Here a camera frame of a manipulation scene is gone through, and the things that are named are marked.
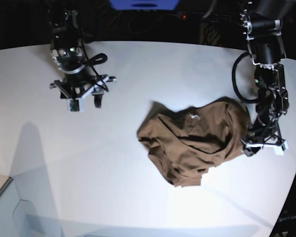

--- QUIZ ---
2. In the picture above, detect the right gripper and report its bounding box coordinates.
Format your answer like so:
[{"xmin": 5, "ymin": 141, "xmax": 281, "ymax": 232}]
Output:
[{"xmin": 49, "ymin": 75, "xmax": 116, "ymax": 108}]

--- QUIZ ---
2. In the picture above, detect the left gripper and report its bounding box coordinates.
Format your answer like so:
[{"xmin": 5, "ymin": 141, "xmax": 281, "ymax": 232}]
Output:
[{"xmin": 240, "ymin": 128, "xmax": 287, "ymax": 157}]

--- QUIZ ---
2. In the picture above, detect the brown t-shirt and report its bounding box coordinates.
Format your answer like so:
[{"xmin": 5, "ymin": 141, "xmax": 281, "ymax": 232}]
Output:
[{"xmin": 137, "ymin": 97, "xmax": 251, "ymax": 187}]

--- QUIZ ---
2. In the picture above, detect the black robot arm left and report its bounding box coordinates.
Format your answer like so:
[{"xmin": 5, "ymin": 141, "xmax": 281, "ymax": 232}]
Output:
[{"xmin": 231, "ymin": 0, "xmax": 296, "ymax": 157}]

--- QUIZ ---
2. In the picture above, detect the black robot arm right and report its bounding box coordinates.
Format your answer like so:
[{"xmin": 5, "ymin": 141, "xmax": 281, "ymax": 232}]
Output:
[{"xmin": 48, "ymin": 0, "xmax": 116, "ymax": 112}]

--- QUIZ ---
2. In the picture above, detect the blue plastic bin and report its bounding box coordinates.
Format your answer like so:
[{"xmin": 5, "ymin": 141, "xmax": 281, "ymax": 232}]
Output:
[{"xmin": 109, "ymin": 0, "xmax": 179, "ymax": 10}]

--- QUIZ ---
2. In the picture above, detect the black power strip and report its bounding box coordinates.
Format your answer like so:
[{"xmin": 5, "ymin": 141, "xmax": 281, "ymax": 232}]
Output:
[{"xmin": 176, "ymin": 11, "xmax": 203, "ymax": 20}]

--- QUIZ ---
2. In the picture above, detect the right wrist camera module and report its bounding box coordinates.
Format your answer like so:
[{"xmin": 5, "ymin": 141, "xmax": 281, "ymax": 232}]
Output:
[{"xmin": 66, "ymin": 97, "xmax": 85, "ymax": 112}]

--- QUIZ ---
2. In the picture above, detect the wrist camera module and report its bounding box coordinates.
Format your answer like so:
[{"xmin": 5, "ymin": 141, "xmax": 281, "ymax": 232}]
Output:
[
  {"xmin": 274, "ymin": 143, "xmax": 289, "ymax": 156},
  {"xmin": 66, "ymin": 97, "xmax": 85, "ymax": 112}
]

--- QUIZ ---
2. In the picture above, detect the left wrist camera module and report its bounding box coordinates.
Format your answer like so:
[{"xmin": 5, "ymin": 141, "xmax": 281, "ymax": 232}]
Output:
[{"xmin": 274, "ymin": 143, "xmax": 289, "ymax": 156}]

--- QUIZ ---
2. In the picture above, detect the black cable bundle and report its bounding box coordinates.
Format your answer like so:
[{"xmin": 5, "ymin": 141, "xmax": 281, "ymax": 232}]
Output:
[{"xmin": 199, "ymin": 23, "xmax": 224, "ymax": 46}]

